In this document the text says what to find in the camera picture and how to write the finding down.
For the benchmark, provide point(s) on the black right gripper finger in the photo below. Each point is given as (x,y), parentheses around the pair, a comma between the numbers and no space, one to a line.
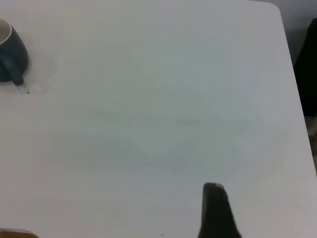
(215,215)

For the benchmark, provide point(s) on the dark grey ceramic mug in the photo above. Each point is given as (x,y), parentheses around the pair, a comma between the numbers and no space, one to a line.
(17,52)

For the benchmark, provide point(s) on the black background object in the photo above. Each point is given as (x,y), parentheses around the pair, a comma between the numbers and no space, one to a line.
(308,74)

